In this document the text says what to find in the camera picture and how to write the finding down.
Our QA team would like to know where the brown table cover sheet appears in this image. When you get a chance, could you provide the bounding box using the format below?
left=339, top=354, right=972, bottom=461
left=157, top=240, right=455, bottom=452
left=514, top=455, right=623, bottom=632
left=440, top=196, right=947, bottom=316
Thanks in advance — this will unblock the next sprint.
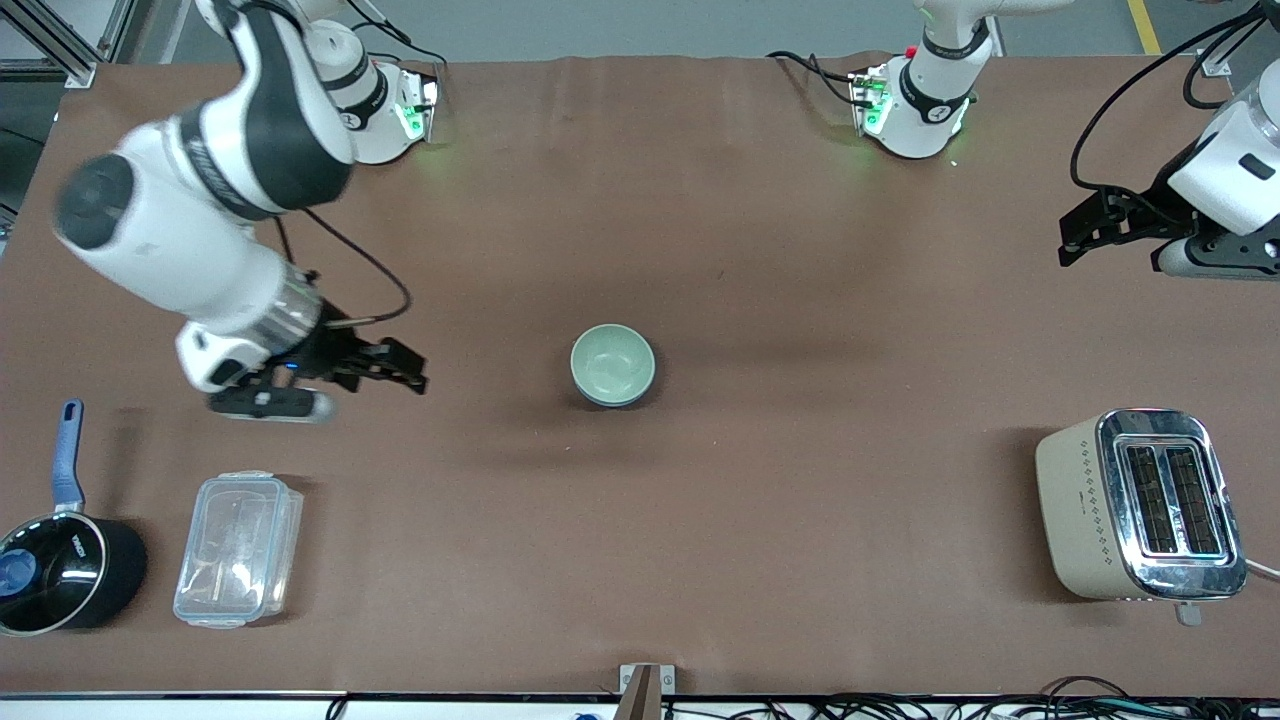
left=0, top=52, right=1280, bottom=699

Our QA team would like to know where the blue bowl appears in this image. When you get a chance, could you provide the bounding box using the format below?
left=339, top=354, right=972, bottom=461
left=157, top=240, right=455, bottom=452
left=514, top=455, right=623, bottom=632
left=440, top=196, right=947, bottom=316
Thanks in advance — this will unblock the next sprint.
left=572, top=350, right=660, bottom=410

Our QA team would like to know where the cream and chrome toaster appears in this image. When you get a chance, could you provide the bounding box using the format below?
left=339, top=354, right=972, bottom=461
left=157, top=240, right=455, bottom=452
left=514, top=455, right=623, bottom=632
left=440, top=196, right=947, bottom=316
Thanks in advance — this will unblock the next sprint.
left=1035, top=407, right=1249, bottom=628

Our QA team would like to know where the light green bowl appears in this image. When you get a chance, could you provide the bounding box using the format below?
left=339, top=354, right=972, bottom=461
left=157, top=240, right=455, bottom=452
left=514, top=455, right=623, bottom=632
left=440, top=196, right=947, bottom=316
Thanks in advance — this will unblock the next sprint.
left=570, top=323, right=657, bottom=402

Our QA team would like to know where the black right base cable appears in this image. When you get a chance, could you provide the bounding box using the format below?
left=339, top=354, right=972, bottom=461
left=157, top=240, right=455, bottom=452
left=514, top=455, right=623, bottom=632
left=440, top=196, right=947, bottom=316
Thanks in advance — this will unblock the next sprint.
left=345, top=0, right=448, bottom=69

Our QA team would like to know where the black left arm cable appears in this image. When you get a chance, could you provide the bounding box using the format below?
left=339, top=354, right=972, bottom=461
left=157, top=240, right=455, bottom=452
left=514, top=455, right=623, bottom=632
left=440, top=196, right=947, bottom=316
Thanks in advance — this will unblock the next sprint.
left=1069, top=5, right=1273, bottom=216

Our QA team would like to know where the clear plastic food container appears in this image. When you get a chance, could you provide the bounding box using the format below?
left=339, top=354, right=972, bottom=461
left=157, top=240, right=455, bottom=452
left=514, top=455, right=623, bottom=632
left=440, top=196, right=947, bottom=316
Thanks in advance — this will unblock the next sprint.
left=173, top=471, right=304, bottom=630

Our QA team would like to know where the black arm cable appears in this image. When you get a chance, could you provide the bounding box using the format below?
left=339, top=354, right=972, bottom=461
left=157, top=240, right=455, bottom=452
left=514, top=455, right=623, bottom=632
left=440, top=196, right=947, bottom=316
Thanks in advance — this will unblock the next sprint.
left=272, top=205, right=414, bottom=329
left=1069, top=5, right=1273, bottom=216

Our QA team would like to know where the black base cable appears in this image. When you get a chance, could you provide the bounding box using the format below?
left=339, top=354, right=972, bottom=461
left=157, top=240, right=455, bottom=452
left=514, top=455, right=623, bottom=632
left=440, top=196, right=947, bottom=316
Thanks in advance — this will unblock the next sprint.
left=345, top=0, right=448, bottom=69
left=766, top=50, right=863, bottom=106

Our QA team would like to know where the black floor cable bundle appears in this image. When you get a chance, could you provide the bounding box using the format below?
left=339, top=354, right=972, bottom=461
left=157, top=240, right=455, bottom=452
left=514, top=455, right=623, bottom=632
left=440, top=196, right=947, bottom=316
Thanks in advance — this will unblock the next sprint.
left=660, top=676, right=1280, bottom=720

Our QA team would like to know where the black saucepan with blue handle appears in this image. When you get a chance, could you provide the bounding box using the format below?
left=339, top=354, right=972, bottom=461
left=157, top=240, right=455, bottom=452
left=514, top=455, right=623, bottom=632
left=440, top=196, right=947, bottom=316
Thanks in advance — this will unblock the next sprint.
left=0, top=399, right=149, bottom=637

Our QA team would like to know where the black left base cable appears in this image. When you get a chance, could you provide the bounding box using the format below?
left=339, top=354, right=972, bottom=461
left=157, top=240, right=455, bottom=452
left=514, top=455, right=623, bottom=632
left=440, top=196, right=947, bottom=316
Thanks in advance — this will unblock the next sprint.
left=766, top=50, right=863, bottom=106

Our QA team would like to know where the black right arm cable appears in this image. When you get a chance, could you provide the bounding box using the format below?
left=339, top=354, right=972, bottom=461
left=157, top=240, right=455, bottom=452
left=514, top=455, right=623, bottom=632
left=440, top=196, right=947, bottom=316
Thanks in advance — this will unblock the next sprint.
left=272, top=205, right=414, bottom=329

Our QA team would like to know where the metal bracket with brown post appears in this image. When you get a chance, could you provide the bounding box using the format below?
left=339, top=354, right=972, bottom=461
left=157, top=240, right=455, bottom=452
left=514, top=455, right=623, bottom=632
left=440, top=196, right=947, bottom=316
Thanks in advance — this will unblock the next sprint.
left=618, top=662, right=677, bottom=720

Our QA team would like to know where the aluminium frame profile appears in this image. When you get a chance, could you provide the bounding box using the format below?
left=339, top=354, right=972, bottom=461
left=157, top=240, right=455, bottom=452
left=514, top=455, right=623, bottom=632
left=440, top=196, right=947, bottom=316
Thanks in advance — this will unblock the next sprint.
left=0, top=0, right=138, bottom=89

